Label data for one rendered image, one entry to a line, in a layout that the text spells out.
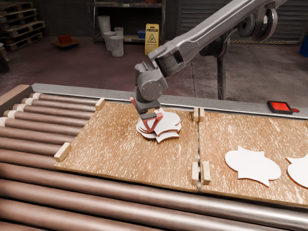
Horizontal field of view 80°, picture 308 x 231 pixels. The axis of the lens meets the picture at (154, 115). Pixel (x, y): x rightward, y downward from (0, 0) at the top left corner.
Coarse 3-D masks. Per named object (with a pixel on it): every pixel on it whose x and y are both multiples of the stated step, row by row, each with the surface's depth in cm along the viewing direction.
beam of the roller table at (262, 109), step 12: (36, 84) 98; (48, 84) 98; (72, 96) 89; (84, 96) 88; (96, 96) 88; (108, 96) 88; (120, 96) 88; (168, 96) 88; (180, 96) 88; (192, 108) 81; (204, 108) 80; (216, 108) 80; (228, 108) 80; (240, 108) 80; (252, 108) 80; (264, 108) 80; (300, 108) 80
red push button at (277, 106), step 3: (273, 102) 81; (273, 105) 79; (276, 105) 79; (279, 105) 79; (282, 105) 79; (285, 105) 79; (276, 108) 77; (279, 108) 77; (282, 108) 77; (285, 108) 77
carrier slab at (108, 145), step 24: (96, 120) 70; (120, 120) 70; (72, 144) 60; (96, 144) 60; (120, 144) 60; (144, 144) 60; (168, 144) 60; (192, 144) 60; (72, 168) 52; (96, 168) 52; (120, 168) 52; (144, 168) 52; (168, 168) 52
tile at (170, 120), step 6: (168, 114) 67; (174, 114) 67; (150, 120) 64; (162, 120) 64; (168, 120) 64; (174, 120) 64; (144, 126) 62; (150, 126) 62; (156, 126) 62; (162, 126) 62; (168, 126) 62; (174, 126) 62; (156, 132) 59; (162, 132) 60
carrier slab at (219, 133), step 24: (216, 120) 70; (240, 120) 70; (264, 120) 70; (288, 120) 70; (216, 144) 60; (240, 144) 60; (264, 144) 60; (288, 144) 60; (216, 168) 52; (216, 192) 47; (240, 192) 46; (264, 192) 46; (288, 192) 46
